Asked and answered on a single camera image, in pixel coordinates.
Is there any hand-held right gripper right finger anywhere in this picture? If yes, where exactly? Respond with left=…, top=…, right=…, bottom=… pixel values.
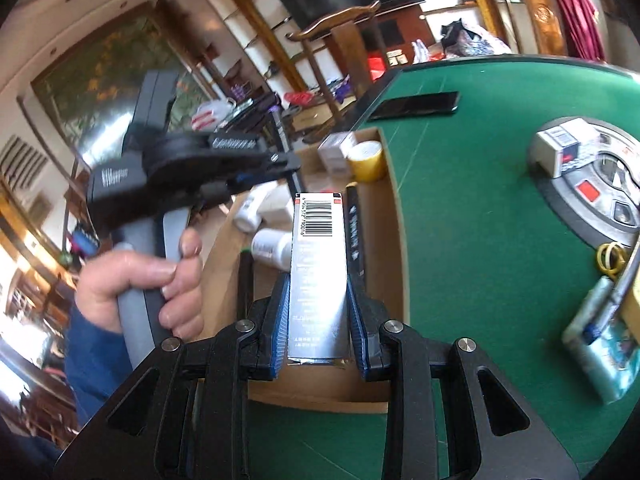
left=345, top=280, right=581, bottom=480

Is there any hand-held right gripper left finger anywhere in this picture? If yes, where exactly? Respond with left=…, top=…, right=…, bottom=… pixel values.
left=52, top=272, right=292, bottom=480

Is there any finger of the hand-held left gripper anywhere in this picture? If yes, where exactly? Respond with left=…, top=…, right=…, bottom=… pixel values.
left=206, top=134, right=304, bottom=197

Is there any silver barcode box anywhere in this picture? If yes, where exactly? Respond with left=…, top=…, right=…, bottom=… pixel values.
left=286, top=191, right=352, bottom=367

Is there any cardboard tray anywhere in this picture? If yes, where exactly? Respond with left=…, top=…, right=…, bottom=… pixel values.
left=202, top=127, right=412, bottom=415

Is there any yellow tape roll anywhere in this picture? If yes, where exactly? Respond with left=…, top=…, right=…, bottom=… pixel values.
left=346, top=139, right=387, bottom=184

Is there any person's left forearm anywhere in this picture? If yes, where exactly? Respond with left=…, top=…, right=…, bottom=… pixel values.
left=64, top=305, right=133, bottom=428

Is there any person's left hand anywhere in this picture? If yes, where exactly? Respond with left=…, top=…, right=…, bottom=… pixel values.
left=77, top=227, right=206, bottom=342

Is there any white charger plug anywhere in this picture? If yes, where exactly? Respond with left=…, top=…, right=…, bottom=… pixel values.
left=260, top=187, right=296, bottom=226

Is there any black glossy table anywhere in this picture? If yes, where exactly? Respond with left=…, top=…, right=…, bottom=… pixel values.
left=220, top=91, right=282, bottom=133

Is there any brown cardboard box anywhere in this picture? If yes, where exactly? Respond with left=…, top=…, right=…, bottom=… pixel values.
left=292, top=107, right=333, bottom=133

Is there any white red plastic bag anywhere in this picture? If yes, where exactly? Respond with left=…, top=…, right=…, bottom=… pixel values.
left=190, top=98, right=237, bottom=132

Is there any black purple-tipped stick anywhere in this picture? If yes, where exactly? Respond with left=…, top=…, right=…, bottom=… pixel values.
left=345, top=182, right=367, bottom=277

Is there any plain wooden chair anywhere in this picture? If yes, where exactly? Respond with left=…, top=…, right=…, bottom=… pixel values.
left=286, top=0, right=384, bottom=133

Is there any black smartphone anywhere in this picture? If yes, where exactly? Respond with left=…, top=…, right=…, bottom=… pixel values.
left=370, top=91, right=460, bottom=121

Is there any teal tissue pack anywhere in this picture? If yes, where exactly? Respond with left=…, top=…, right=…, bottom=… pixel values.
left=561, top=276, right=640, bottom=405

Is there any pile of clothes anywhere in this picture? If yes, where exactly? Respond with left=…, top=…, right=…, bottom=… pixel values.
left=439, top=19, right=514, bottom=59

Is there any yellow rubber band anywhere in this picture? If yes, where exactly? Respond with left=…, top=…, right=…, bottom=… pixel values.
left=594, top=241, right=630, bottom=281

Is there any grey blue-tipped pen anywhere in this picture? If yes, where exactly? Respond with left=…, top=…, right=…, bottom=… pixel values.
left=584, top=230, right=640, bottom=347

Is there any white box with barcode label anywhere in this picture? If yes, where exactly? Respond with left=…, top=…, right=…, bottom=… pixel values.
left=528, top=116, right=599, bottom=180

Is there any round table control panel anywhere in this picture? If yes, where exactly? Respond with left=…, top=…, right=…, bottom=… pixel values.
left=529, top=116, right=640, bottom=254

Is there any carved wooden chair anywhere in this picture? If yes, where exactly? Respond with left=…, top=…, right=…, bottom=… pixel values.
left=487, top=0, right=572, bottom=59

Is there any red cloth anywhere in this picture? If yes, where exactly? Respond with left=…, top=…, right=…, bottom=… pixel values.
left=549, top=0, right=607, bottom=64

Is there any floral wall painting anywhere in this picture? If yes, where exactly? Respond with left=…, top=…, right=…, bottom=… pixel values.
left=30, top=1, right=223, bottom=161

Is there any wall air vent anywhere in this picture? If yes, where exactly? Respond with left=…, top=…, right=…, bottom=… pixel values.
left=0, top=134, right=48, bottom=191

